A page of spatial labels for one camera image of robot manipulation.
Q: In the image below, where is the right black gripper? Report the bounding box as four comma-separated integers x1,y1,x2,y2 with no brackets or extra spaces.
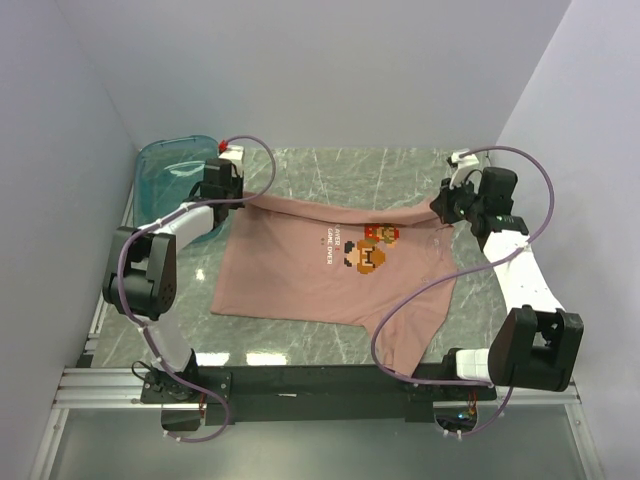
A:
430,175,485,225

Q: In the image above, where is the teal transparent plastic bin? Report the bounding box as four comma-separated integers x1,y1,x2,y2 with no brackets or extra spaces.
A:
133,135,218,227

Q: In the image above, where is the pink printed t shirt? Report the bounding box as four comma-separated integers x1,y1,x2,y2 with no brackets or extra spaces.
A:
211,195,457,376

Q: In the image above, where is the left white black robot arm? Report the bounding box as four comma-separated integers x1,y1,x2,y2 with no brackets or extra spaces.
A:
102,151,244,402

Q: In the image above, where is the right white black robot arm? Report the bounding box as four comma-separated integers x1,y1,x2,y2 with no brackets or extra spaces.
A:
430,167,584,399

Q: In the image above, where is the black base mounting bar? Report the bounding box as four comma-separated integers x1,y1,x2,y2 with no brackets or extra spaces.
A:
140,365,497,432

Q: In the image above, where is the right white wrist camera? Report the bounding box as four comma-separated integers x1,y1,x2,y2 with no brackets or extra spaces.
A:
447,150,479,189

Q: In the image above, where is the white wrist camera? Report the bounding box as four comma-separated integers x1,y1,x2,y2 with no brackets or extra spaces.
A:
447,150,479,189
218,140,245,177

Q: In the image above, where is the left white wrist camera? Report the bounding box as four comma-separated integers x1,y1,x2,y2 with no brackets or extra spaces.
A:
218,140,245,177

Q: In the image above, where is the aluminium extrusion rail frame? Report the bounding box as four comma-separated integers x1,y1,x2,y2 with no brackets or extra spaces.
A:
31,168,602,479

